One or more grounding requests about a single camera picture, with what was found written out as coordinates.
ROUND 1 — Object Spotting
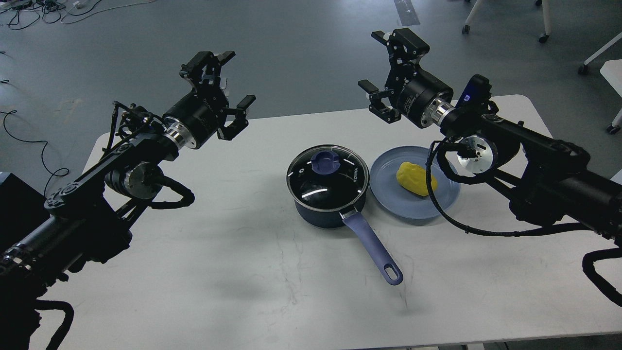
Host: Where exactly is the dark blue saucepan purple handle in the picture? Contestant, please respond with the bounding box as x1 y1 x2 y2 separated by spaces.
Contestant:
286 144 404 286

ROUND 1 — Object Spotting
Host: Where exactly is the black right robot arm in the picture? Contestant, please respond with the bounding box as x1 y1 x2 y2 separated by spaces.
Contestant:
358 27 622 305

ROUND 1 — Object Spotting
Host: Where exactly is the black box at left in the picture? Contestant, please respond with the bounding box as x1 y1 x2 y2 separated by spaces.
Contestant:
0 172 50 252

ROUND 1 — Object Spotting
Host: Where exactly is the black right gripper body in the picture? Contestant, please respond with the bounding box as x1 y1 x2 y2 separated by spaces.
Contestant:
396 66 454 128

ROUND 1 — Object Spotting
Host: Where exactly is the glass lid blue knob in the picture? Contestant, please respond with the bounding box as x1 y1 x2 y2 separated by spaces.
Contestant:
286 144 370 212

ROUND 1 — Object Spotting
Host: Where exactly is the blue plate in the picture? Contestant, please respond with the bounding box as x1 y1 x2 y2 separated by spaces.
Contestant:
370 146 461 220

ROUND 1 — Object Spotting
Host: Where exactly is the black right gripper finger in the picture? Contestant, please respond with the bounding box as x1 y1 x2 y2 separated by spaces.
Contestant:
358 79 401 124
371 27 430 83

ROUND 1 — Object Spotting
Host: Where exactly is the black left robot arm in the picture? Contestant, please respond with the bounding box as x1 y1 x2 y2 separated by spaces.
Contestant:
1 51 256 350

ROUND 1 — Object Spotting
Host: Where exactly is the white chair base right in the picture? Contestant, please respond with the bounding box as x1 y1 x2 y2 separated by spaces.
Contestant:
577 33 622 135

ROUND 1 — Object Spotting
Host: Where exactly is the cable bundle on floor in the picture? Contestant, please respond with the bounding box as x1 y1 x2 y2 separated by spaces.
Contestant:
0 0 156 31

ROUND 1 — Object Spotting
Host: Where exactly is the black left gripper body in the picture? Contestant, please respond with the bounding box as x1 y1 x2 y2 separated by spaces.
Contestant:
163 86 229 149

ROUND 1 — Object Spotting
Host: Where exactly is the white chair leg with caster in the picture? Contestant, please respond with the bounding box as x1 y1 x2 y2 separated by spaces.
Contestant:
462 0 552 44

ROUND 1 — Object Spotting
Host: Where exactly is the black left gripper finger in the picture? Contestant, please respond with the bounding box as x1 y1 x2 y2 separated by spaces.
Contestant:
179 51 236 93
217 95 256 141

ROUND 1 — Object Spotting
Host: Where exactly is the yellow potato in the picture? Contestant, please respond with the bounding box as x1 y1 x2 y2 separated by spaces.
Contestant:
396 162 429 196

